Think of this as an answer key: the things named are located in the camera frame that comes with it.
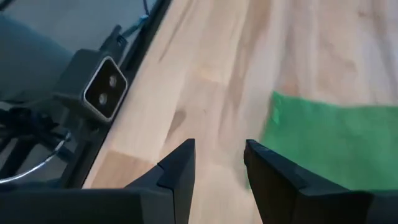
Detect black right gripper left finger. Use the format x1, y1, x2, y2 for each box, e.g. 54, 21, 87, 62
0, 138, 196, 224

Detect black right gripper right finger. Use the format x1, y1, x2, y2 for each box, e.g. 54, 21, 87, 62
243, 139, 398, 224

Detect green elastic bandage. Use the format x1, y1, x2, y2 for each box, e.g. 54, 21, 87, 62
248, 90, 398, 191

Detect grey table-level camera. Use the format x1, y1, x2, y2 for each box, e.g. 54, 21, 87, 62
54, 49, 129, 124

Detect black aluminium table frame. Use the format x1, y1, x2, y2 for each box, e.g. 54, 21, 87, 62
58, 0, 172, 189

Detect black cable bundle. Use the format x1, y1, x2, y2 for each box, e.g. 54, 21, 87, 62
0, 105, 72, 184

